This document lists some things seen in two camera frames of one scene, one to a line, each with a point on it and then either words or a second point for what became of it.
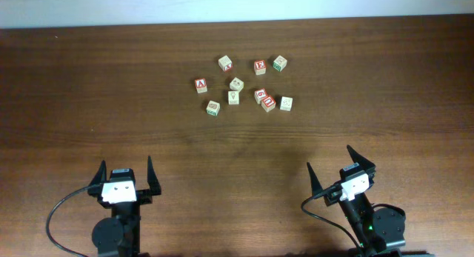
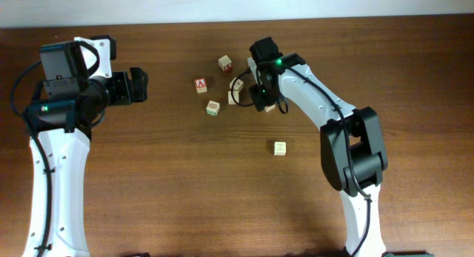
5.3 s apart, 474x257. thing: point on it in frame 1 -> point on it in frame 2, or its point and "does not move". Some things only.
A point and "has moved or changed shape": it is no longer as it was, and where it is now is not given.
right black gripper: (331, 196) -> (257, 92)
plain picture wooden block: (236, 84) does not move
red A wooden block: (201, 85) does not move
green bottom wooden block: (212, 108) does not move
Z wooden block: (286, 104) has moved or changed shape
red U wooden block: (268, 104) does not move
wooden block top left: (225, 64) does not move
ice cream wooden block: (233, 98) does not move
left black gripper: (99, 175) -> (125, 95)
